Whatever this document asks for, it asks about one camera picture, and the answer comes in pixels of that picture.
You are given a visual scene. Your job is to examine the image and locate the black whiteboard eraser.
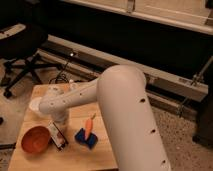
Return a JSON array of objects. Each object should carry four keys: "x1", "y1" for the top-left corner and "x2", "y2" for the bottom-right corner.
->
[{"x1": 47, "y1": 123, "x2": 68, "y2": 150}]

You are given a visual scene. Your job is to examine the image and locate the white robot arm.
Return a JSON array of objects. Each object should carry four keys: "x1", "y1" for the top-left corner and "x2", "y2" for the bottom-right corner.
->
[{"x1": 39, "y1": 65, "x2": 171, "y2": 171}]

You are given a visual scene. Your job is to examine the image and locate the white paper cup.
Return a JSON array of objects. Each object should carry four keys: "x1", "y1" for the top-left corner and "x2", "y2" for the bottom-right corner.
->
[{"x1": 29, "y1": 97, "x2": 44, "y2": 117}]

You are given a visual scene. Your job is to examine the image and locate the orange toy carrot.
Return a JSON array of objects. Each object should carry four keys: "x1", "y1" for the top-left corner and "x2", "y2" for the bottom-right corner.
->
[{"x1": 85, "y1": 114, "x2": 96, "y2": 140}]

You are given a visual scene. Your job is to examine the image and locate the orange bowl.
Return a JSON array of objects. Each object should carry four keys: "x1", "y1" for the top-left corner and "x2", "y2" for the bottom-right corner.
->
[{"x1": 21, "y1": 126, "x2": 50, "y2": 154}]

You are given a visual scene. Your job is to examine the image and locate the wooden table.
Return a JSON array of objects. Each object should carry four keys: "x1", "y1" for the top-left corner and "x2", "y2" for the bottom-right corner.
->
[{"x1": 7, "y1": 83, "x2": 120, "y2": 171}]

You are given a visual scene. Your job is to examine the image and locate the blue sponge cloth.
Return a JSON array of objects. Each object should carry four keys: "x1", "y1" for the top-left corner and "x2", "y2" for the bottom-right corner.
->
[{"x1": 74, "y1": 128, "x2": 98, "y2": 149}]

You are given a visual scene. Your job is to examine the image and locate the black office chair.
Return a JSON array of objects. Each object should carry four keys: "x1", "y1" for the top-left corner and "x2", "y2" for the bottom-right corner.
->
[{"x1": 0, "y1": 24, "x2": 62, "y2": 98}]

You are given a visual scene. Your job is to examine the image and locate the black cable on floor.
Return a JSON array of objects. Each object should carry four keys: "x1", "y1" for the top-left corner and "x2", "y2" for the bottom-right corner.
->
[{"x1": 48, "y1": 49, "x2": 77, "y2": 85}]

